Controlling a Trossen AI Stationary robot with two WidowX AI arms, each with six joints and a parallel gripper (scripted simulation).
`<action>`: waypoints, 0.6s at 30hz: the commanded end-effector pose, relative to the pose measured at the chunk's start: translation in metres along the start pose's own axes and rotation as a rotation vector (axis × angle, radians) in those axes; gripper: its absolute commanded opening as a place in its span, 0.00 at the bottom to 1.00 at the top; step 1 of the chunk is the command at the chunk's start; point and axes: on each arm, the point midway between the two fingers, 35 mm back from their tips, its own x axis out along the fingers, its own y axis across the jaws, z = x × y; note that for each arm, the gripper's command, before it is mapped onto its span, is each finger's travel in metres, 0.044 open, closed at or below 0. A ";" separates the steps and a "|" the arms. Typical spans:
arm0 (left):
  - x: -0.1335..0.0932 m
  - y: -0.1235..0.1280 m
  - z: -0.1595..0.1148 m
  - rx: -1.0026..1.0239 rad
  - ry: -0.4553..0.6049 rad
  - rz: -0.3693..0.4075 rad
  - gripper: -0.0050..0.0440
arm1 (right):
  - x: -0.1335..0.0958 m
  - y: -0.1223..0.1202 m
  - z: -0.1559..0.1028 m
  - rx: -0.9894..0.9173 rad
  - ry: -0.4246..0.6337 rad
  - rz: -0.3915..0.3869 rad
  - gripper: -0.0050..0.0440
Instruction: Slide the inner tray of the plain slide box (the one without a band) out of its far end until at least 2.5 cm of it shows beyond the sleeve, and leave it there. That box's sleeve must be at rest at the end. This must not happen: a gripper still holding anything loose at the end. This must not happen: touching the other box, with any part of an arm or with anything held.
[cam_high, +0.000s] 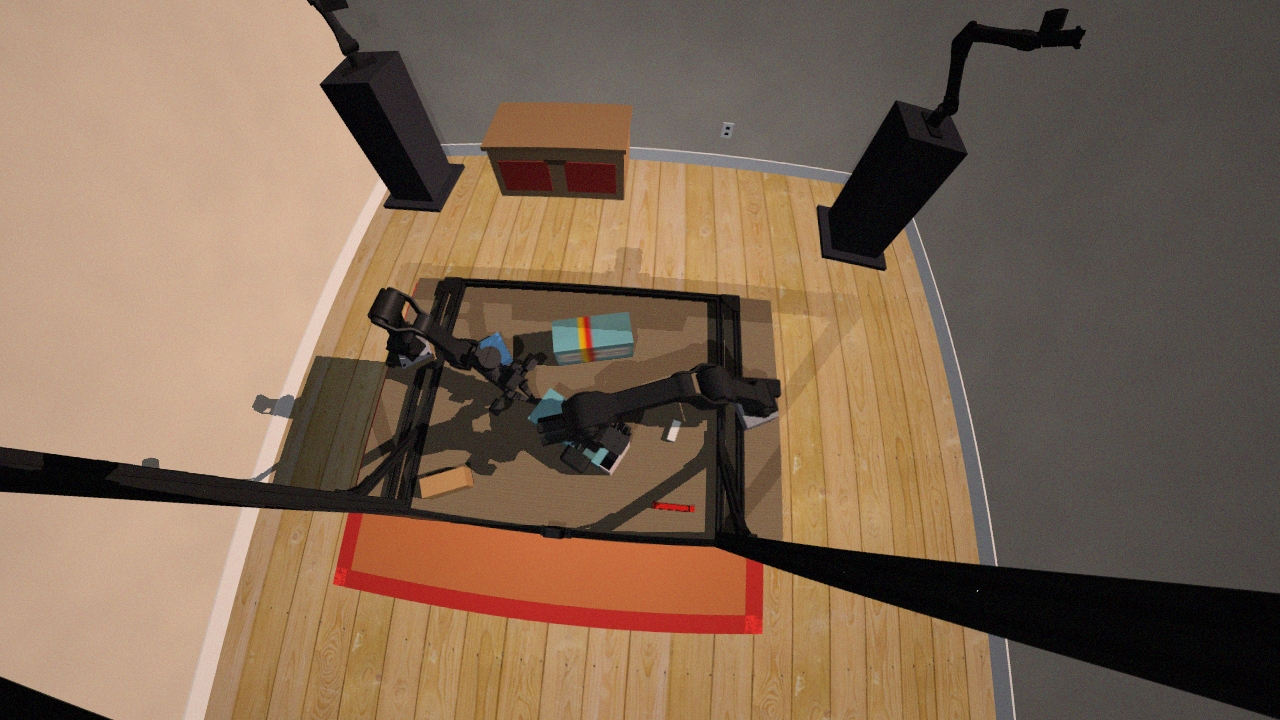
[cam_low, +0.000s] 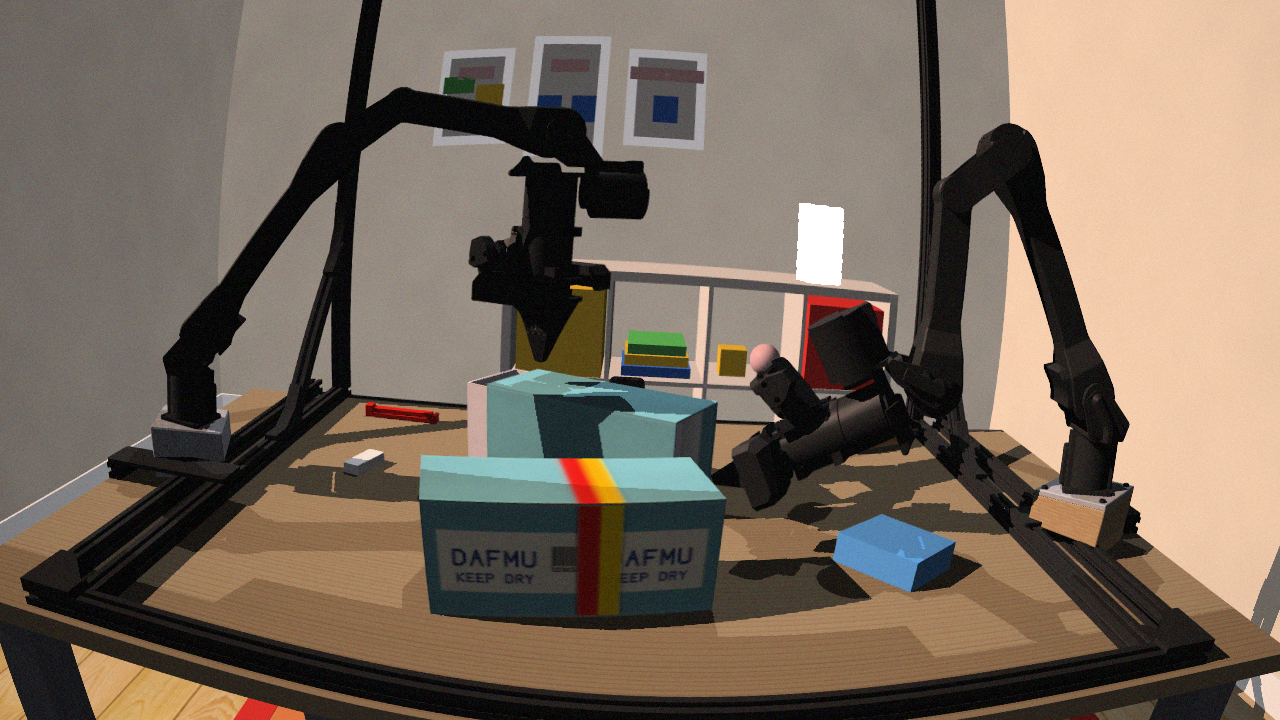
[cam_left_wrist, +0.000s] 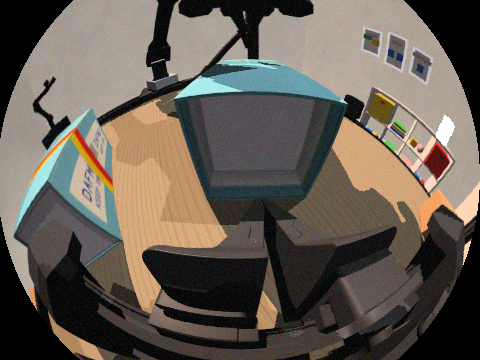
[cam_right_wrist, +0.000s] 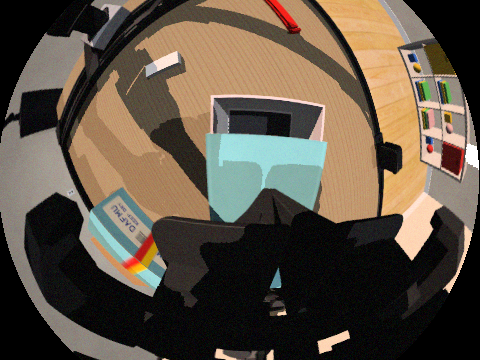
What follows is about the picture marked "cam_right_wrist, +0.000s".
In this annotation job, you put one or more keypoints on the light blue box sleeve with red and yellow band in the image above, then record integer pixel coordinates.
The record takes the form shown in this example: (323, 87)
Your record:
(124, 230)

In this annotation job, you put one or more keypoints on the light blue cardboard box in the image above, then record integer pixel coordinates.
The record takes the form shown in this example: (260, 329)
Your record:
(250, 148)

